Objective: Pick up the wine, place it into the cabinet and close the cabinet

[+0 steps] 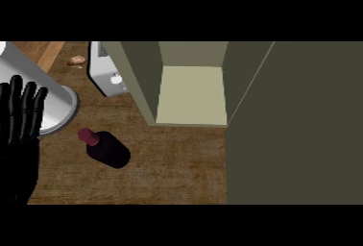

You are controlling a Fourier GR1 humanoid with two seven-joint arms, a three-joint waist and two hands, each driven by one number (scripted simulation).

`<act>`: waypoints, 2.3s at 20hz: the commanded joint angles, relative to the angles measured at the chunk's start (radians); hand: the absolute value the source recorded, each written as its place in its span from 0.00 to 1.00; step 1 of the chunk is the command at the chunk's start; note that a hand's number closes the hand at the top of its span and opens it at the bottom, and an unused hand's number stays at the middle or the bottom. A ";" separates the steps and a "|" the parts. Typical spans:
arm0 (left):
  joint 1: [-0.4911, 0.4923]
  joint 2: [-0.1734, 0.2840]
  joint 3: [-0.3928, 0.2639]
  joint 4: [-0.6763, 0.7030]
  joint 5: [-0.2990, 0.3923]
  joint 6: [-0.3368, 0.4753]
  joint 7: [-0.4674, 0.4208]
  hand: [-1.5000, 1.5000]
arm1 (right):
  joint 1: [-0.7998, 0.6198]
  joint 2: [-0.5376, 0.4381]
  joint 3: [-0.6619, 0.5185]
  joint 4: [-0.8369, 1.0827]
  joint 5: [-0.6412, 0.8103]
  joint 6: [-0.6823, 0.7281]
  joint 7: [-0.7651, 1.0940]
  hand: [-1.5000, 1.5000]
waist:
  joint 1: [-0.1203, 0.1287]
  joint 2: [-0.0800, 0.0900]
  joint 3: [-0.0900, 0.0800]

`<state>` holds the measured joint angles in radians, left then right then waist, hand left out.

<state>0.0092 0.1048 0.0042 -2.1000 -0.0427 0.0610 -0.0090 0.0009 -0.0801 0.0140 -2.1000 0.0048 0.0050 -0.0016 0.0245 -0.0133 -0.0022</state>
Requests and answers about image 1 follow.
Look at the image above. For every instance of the small brown potato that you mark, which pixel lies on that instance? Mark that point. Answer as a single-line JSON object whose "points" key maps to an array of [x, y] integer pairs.
{"points": [[76, 60]]}

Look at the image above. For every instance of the pale wooden cutting board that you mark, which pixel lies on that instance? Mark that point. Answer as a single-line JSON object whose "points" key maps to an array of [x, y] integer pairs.
{"points": [[41, 53]]}

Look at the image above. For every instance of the dark wine bottle, red cap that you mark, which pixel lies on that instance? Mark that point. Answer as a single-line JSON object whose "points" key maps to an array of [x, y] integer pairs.
{"points": [[107, 150]]}

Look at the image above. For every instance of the olive green cabinet door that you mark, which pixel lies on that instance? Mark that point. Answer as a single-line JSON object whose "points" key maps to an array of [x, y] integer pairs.
{"points": [[296, 128]]}

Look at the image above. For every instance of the tall silver metal pot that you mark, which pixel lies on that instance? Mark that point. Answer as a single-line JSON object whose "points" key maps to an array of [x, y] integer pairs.
{"points": [[36, 93]]}

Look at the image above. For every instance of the silver grey appliance with knob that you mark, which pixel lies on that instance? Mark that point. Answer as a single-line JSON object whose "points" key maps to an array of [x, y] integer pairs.
{"points": [[107, 74]]}

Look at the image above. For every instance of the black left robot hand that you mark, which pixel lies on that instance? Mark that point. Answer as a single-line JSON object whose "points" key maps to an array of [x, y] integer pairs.
{"points": [[17, 150]]}

